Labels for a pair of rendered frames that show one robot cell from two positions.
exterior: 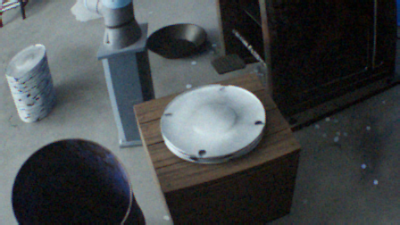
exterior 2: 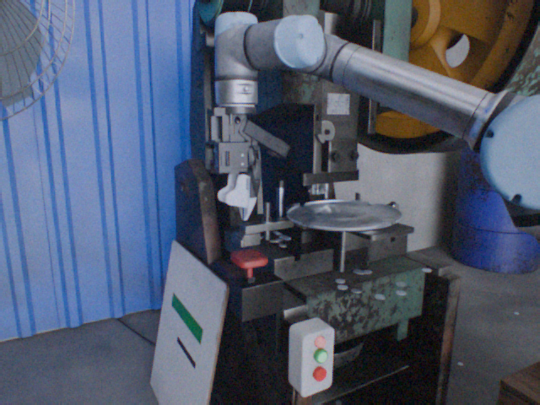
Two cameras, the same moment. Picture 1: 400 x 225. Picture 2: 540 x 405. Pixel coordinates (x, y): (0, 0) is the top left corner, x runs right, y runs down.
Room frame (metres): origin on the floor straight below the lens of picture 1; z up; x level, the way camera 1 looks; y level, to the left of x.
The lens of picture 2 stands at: (2.08, 0.53, 1.02)
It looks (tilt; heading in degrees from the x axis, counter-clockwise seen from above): 12 degrees down; 256
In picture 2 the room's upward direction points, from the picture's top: straight up
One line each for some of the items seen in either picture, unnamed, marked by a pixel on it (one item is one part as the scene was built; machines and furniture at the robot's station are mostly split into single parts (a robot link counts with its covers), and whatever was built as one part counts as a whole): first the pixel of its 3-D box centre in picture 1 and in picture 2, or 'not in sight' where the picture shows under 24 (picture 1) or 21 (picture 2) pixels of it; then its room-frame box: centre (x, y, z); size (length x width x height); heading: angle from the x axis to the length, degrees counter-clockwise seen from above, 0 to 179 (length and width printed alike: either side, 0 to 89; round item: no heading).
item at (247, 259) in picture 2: not in sight; (248, 272); (1.93, -0.19, 0.72); 0.07 x 0.06 x 0.08; 105
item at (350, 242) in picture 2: not in sight; (355, 243); (1.63, -0.32, 0.72); 0.25 x 0.14 x 0.14; 105
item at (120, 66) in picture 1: (129, 86); not in sight; (1.43, 0.24, 0.23); 0.19 x 0.19 x 0.45; 89
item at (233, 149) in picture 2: not in sight; (233, 140); (1.96, -0.18, 0.98); 0.09 x 0.08 x 0.12; 15
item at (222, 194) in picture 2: not in sight; (232, 196); (1.96, -0.20, 0.88); 0.06 x 0.03 x 0.09; 15
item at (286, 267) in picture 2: not in sight; (314, 241); (1.67, -0.49, 0.68); 0.45 x 0.30 x 0.06; 15
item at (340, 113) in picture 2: not in sight; (327, 115); (1.66, -0.45, 1.04); 0.17 x 0.15 x 0.30; 105
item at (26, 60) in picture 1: (24, 61); not in sight; (1.74, 0.88, 0.31); 0.29 x 0.29 x 0.01
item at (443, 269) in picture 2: (349, 20); (348, 278); (1.45, -0.70, 0.45); 0.92 x 0.12 x 0.90; 105
